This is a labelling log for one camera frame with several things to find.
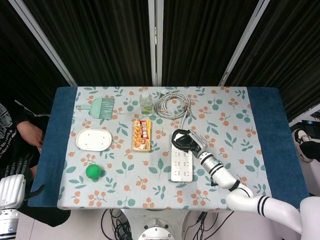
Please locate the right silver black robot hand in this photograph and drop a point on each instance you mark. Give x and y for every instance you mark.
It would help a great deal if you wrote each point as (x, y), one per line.
(197, 146)

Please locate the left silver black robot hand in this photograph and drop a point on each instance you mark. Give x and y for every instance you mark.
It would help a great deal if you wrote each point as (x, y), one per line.
(11, 190)

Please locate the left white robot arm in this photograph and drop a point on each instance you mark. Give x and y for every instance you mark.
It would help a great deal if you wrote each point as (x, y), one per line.
(8, 223)

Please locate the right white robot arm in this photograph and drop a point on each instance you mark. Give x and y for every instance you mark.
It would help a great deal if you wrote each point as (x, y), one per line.
(225, 175)

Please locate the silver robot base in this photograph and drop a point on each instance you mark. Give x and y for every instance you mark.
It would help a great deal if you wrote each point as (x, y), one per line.
(155, 225)

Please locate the white power strip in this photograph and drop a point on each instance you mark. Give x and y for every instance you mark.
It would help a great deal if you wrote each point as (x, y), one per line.
(181, 167)

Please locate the yellow snack package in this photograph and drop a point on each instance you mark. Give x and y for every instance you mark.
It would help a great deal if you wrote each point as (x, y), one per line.
(141, 136)

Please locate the seated person in black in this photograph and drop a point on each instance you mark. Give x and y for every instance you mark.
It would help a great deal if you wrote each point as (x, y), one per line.
(27, 132)

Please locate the fruit-print tablecloth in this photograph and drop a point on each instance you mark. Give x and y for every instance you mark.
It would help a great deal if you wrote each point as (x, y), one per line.
(140, 175)

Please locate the clear green-label drink bottle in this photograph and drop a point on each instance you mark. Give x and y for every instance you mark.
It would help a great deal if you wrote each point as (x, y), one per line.
(146, 106)

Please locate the blue table cover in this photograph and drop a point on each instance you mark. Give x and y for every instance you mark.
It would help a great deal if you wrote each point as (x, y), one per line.
(275, 150)

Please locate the green ball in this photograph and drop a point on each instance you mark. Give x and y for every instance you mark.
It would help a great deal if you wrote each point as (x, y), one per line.
(93, 171)

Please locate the white oval plastic tray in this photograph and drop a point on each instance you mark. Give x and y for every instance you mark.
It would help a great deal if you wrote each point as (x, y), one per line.
(93, 139)

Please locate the green hand brush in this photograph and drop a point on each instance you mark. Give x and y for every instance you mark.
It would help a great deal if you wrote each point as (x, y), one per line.
(102, 108)

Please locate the black white sneaker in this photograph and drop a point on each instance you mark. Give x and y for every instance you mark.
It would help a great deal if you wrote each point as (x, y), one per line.
(300, 136)

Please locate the black curtain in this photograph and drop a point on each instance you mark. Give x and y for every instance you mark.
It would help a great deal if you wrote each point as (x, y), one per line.
(105, 37)

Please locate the white frame pole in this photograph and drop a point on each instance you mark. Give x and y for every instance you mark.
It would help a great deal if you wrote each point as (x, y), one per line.
(47, 47)
(155, 42)
(243, 42)

